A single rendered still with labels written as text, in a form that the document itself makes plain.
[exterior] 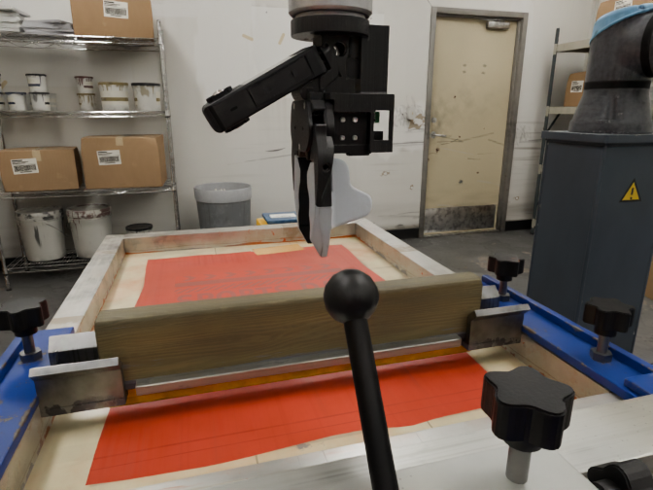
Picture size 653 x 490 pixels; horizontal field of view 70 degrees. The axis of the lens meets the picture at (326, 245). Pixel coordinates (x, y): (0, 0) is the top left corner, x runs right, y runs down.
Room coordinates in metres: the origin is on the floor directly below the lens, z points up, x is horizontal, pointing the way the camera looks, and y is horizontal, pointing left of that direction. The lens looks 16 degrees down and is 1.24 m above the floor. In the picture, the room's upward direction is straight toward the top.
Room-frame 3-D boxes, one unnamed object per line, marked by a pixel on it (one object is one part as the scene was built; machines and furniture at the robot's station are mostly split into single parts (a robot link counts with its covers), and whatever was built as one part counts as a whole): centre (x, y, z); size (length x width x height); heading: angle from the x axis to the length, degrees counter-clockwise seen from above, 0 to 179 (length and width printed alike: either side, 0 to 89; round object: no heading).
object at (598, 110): (0.99, -0.59, 1.25); 0.15 x 0.15 x 0.10
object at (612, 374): (0.50, -0.26, 0.98); 0.30 x 0.05 x 0.07; 16
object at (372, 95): (0.46, -0.01, 1.26); 0.09 x 0.08 x 0.12; 107
